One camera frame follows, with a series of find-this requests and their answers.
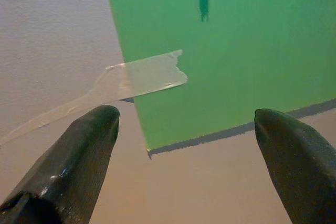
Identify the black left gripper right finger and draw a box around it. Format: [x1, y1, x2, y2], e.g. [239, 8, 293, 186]
[254, 108, 336, 224]

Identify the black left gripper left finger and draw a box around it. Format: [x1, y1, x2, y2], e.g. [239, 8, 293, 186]
[0, 104, 121, 224]

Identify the clear tape strip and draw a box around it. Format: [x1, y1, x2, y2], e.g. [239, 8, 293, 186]
[0, 49, 188, 146]

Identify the green wall board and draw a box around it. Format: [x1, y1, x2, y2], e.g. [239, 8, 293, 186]
[101, 0, 336, 152]

